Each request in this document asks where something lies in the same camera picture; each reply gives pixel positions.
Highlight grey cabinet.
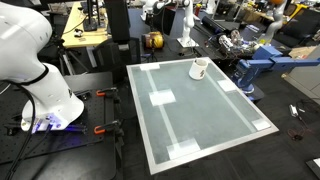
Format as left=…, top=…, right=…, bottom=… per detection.
left=283, top=44, right=320, bottom=98

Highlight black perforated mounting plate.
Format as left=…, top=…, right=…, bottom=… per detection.
left=0, top=87, right=107, bottom=165

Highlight orange-handled bar clamp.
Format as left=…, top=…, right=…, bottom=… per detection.
left=93, top=119, right=124, bottom=138
left=95, top=87, right=122, bottom=104

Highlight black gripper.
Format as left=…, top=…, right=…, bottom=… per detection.
left=104, top=0, right=132, bottom=44

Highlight brown cardboard box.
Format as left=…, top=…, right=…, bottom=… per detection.
left=288, top=45, right=318, bottom=60

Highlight light wooden desk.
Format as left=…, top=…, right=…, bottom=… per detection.
left=61, top=1, right=116, bottom=49

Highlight white printed ceramic mug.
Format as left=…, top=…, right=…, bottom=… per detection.
left=188, top=58, right=209, bottom=81

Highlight cluttered electronics rig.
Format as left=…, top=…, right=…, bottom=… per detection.
left=206, top=28, right=264, bottom=60

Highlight small white power adapter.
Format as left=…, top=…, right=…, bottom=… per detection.
left=289, top=104, right=299, bottom=118

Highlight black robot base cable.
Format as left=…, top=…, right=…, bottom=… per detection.
left=3, top=81, right=54, bottom=180

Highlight yellow black cable reel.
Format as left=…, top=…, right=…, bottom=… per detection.
left=142, top=31, right=165, bottom=51

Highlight small black toggle clamp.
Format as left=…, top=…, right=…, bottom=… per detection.
left=74, top=90, right=92, bottom=101

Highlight black padded chair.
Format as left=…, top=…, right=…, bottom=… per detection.
left=279, top=8, right=320, bottom=48

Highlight black mesh office chair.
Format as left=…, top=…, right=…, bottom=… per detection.
left=91, top=36, right=143, bottom=84

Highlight black monitor stand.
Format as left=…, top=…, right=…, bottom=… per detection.
left=82, top=0, right=101, bottom=33

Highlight black camera tripod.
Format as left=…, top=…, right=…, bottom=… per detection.
left=49, top=38, right=89, bottom=76

